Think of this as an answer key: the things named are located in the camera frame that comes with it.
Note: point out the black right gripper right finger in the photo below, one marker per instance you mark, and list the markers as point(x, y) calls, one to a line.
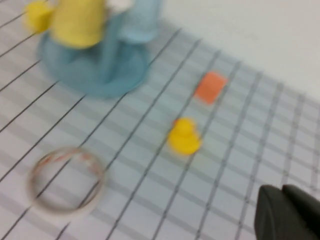
point(308, 217)

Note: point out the yellow plastic cup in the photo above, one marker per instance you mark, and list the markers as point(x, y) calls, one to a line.
point(77, 25)

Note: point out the light blue plastic cup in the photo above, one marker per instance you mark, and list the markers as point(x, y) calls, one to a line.
point(142, 20)

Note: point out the yellow foam cube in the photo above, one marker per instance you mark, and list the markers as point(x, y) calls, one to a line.
point(37, 17)

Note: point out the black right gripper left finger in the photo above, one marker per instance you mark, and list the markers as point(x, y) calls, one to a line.
point(275, 220)

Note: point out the orange foam cube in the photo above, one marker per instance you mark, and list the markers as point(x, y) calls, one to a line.
point(211, 87)

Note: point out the yellow rubber duck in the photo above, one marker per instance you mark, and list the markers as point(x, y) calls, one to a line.
point(185, 140)

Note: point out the blue cup stand with pegs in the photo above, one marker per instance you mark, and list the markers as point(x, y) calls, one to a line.
point(87, 80)

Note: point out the white tape roll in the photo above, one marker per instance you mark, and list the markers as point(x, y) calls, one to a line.
point(62, 212)

